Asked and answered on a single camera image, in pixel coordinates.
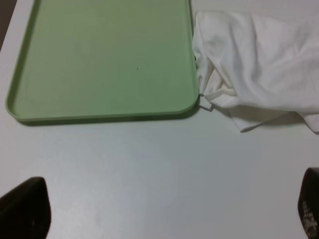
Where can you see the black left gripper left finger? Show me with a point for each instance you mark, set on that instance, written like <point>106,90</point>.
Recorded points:
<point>25,211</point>

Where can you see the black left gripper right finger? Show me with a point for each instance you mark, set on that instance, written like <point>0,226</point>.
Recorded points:
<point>308,203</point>

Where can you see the white short sleeve shirt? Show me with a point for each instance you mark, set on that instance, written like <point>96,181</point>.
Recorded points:
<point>257,68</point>

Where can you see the green plastic tray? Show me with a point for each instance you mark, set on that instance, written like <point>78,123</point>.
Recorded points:
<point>104,59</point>

